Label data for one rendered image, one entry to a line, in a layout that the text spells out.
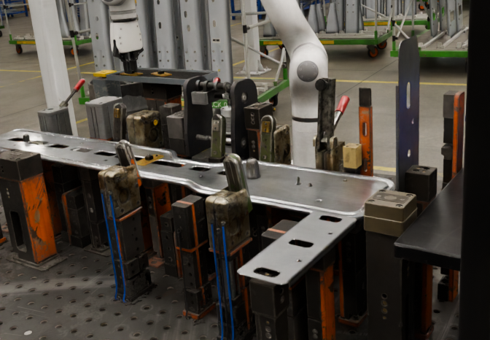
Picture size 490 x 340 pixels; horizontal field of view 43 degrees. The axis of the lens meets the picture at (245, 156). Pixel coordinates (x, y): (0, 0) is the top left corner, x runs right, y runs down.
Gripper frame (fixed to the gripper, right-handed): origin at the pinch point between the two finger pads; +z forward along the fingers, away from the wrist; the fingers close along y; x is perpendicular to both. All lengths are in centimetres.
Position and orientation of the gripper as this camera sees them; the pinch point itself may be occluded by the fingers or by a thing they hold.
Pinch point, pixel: (130, 66)
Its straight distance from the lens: 212.6
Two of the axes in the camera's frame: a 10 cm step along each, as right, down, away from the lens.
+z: 0.8, 9.5, 3.1
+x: 7.5, 1.5, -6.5
